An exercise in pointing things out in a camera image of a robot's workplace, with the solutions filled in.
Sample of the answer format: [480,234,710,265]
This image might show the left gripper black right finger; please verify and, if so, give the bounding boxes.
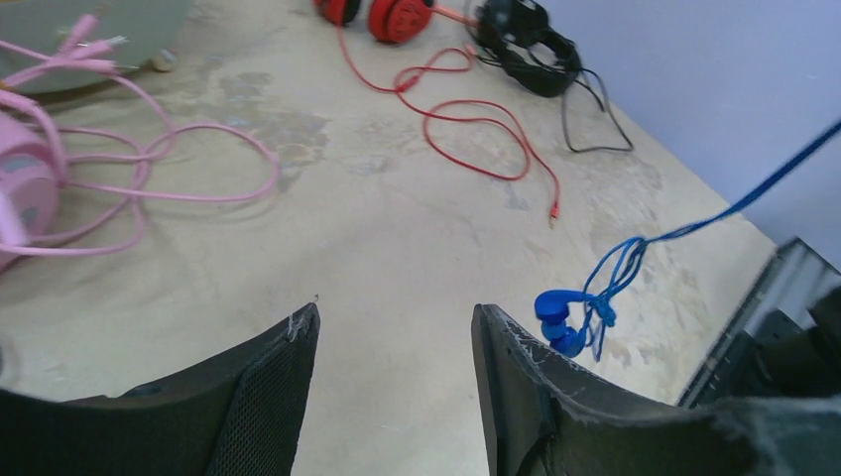
[471,304,840,475]

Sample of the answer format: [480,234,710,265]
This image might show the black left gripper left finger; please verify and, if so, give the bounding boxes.
[1,303,320,475]

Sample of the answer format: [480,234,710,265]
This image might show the red audio cable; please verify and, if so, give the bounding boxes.
[334,3,561,230]

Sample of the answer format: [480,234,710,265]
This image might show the red black headphones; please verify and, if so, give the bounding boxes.
[313,0,435,45]

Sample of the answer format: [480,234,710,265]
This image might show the pink headphones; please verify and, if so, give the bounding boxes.
[0,13,283,274]

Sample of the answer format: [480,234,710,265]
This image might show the black headphones right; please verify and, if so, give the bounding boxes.
[469,0,636,155]

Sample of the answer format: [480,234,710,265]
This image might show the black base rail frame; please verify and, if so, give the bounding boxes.
[677,238,840,408]

